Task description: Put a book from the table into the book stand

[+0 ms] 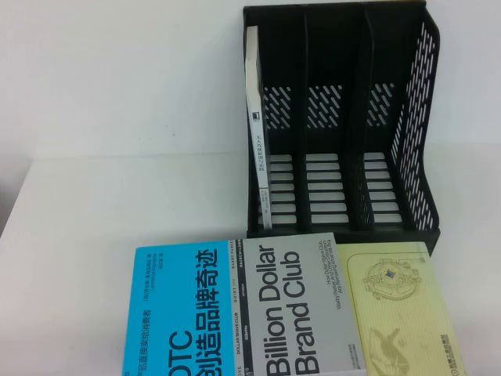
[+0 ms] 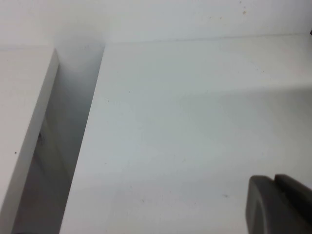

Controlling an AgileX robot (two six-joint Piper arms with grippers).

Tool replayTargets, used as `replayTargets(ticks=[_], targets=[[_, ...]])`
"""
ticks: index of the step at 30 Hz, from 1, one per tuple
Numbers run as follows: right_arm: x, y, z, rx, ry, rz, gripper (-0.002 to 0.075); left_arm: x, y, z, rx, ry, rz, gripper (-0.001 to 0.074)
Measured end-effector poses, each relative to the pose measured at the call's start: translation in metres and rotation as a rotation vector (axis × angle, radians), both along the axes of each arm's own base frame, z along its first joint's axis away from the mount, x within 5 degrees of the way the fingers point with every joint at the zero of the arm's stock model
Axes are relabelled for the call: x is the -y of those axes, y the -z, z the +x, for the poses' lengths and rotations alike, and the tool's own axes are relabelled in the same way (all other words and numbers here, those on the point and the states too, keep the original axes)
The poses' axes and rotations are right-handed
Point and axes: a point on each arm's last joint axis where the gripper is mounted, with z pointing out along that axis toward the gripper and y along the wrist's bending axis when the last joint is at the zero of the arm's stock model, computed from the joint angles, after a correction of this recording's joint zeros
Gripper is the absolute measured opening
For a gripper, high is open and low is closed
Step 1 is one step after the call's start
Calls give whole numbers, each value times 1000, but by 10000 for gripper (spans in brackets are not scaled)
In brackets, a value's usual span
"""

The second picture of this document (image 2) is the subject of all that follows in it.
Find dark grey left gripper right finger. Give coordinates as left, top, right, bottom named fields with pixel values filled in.
left=274, top=174, right=312, bottom=217

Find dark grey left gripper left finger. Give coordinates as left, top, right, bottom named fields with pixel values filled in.
left=245, top=175, right=312, bottom=234

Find white adjacent desk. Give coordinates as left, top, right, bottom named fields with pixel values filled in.
left=0, top=47, right=60, bottom=234

